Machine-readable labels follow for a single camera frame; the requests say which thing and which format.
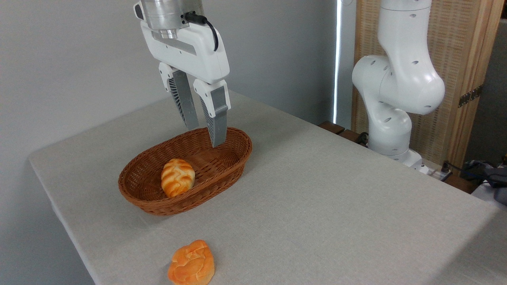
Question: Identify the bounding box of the dark brown wooden block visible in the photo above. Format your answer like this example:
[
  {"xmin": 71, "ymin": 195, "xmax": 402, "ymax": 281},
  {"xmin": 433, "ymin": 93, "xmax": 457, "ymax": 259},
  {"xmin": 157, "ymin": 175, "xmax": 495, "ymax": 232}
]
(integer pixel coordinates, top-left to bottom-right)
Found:
[
  {"xmin": 319, "ymin": 121, "xmax": 345, "ymax": 135},
  {"xmin": 339, "ymin": 129, "xmax": 370, "ymax": 148}
]

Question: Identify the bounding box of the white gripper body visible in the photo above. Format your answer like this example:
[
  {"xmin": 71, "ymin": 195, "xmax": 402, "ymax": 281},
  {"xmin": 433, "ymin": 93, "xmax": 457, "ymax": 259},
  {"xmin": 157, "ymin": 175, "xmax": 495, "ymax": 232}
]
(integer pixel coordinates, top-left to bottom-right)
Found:
[{"xmin": 140, "ymin": 20, "xmax": 231, "ymax": 85}]

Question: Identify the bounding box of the grey blue bag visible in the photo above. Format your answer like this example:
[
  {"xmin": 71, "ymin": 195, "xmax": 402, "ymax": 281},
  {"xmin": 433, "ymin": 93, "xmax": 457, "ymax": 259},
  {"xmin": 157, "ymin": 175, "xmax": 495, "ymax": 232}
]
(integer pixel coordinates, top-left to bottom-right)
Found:
[{"xmin": 463, "ymin": 160, "xmax": 507, "ymax": 205}]

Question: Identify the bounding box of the round orange bread roll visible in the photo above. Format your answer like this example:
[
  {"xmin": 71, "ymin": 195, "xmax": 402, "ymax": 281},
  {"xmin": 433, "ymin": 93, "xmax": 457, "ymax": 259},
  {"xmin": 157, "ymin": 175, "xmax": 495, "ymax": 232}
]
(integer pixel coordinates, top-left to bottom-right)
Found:
[{"xmin": 167, "ymin": 239, "xmax": 215, "ymax": 285}]

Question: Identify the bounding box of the brown wicker oval basket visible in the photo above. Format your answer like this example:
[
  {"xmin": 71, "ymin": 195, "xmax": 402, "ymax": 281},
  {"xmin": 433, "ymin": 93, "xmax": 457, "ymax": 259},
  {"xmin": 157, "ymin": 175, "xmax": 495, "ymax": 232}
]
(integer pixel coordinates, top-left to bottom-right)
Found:
[{"xmin": 118, "ymin": 127, "xmax": 253, "ymax": 216}]

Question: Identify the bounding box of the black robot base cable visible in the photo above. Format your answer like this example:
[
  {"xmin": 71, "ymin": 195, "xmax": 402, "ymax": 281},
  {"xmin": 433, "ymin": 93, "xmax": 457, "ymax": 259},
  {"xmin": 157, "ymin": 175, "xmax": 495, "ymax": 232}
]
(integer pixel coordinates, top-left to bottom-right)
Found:
[{"xmin": 441, "ymin": 160, "xmax": 507, "ymax": 186}]

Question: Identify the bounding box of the grey fabric tablecloth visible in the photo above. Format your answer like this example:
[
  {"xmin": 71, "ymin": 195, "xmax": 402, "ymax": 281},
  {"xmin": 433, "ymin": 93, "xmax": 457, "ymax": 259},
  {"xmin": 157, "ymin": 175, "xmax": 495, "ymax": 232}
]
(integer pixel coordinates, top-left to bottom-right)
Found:
[{"xmin": 28, "ymin": 90, "xmax": 507, "ymax": 285}]

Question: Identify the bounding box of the braided golden bread loaf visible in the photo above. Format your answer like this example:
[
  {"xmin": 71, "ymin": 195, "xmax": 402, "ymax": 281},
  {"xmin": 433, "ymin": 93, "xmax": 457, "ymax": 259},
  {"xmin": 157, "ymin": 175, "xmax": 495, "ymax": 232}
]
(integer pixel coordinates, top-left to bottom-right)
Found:
[{"xmin": 161, "ymin": 158, "xmax": 195, "ymax": 198}]

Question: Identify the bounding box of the dark metal screen hinge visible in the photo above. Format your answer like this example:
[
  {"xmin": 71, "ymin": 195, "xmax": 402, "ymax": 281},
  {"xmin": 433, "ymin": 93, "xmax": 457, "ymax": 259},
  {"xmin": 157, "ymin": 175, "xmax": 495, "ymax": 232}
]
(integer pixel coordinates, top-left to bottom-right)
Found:
[{"xmin": 458, "ymin": 85, "xmax": 483, "ymax": 108}]

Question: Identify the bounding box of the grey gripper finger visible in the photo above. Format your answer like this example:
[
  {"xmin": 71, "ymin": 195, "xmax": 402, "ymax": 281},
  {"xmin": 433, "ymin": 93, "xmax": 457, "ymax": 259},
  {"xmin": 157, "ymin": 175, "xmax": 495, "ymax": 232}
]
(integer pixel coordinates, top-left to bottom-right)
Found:
[
  {"xmin": 193, "ymin": 79, "xmax": 231, "ymax": 148},
  {"xmin": 159, "ymin": 62, "xmax": 200, "ymax": 130}
]

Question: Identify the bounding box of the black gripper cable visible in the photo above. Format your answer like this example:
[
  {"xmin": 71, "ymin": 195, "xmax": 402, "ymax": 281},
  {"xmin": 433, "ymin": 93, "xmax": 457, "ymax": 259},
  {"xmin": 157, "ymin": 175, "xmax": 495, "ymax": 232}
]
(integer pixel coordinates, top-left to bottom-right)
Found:
[{"xmin": 184, "ymin": 13, "xmax": 219, "ymax": 52}]

